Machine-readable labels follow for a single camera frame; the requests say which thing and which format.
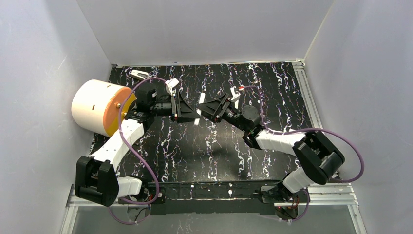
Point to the small white clip object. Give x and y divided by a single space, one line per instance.
139 75

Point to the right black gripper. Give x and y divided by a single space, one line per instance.
224 107

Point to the white drum orange lid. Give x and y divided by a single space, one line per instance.
96 105

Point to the aluminium frame rail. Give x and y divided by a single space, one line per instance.
332 209

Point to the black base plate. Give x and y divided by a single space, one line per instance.
226 197

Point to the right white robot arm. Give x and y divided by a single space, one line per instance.
319 158

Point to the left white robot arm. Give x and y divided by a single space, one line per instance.
123 117

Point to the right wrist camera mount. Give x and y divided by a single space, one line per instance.
235 91

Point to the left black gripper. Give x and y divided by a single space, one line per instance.
174 107

